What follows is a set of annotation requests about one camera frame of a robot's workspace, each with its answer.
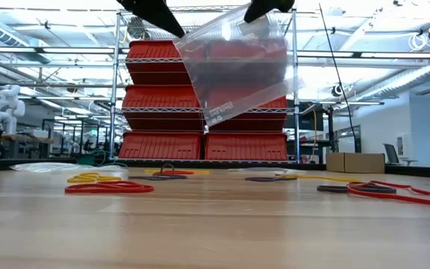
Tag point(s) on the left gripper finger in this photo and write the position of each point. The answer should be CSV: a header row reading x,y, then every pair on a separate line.
x,y
155,16

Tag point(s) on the red rubber band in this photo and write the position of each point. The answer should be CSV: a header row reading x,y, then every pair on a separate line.
x,y
69,189
174,172
351,190

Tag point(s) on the dark rubber band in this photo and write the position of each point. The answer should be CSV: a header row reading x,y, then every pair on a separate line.
x,y
136,178
252,179
327,188

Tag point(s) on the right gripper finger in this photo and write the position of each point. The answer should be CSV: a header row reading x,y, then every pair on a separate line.
x,y
263,9

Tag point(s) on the black monitor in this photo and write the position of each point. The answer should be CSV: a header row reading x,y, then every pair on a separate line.
x,y
306,121

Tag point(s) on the round ceiling fixture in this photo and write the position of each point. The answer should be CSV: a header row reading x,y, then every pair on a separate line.
x,y
336,89

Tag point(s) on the wooden workbench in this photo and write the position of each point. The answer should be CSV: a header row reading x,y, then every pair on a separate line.
x,y
13,137

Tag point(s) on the dark round spool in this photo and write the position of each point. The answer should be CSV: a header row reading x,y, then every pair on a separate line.
x,y
137,28

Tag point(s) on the grey office chair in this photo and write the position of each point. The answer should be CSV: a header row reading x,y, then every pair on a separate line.
x,y
391,153

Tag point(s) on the small cardboard box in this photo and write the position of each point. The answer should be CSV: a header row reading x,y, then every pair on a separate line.
x,y
355,162

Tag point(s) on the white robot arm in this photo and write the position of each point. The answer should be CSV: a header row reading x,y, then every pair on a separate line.
x,y
7,108

